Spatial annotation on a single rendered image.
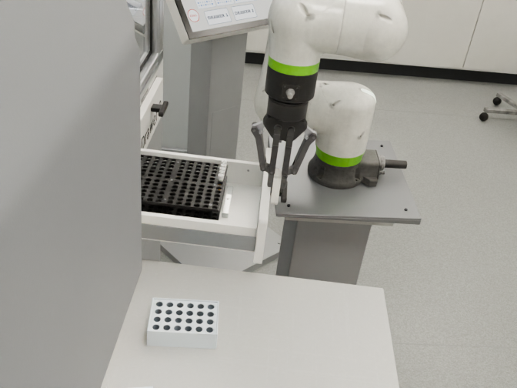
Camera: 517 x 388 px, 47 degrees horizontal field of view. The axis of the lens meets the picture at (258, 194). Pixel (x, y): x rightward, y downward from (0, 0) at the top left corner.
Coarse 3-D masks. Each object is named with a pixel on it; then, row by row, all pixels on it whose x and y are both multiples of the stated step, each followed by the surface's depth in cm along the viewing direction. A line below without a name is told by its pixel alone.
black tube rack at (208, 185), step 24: (144, 168) 134; (168, 168) 130; (192, 168) 131; (216, 168) 132; (144, 192) 121; (168, 192) 122; (192, 192) 123; (216, 192) 129; (192, 216) 121; (216, 216) 122
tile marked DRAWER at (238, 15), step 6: (234, 6) 191; (240, 6) 193; (246, 6) 194; (252, 6) 196; (234, 12) 191; (240, 12) 192; (246, 12) 194; (252, 12) 195; (240, 18) 192; (246, 18) 193
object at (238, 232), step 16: (192, 160) 136; (208, 160) 136; (240, 160) 137; (240, 176) 138; (256, 176) 138; (240, 192) 136; (256, 192) 137; (240, 208) 131; (256, 208) 132; (144, 224) 117; (160, 224) 117; (176, 224) 116; (192, 224) 116; (208, 224) 116; (224, 224) 116; (240, 224) 116; (256, 224) 127; (160, 240) 119; (176, 240) 118; (192, 240) 118; (208, 240) 118; (224, 240) 118; (240, 240) 117
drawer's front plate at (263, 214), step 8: (264, 176) 125; (264, 184) 123; (264, 192) 120; (264, 200) 118; (264, 208) 116; (264, 216) 114; (264, 224) 113; (264, 232) 114; (256, 240) 115; (264, 240) 115; (256, 248) 116; (256, 256) 117
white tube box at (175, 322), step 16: (160, 304) 111; (176, 304) 110; (192, 304) 111; (208, 304) 111; (160, 320) 107; (176, 320) 108; (192, 320) 108; (208, 320) 108; (160, 336) 105; (176, 336) 105; (192, 336) 105; (208, 336) 105
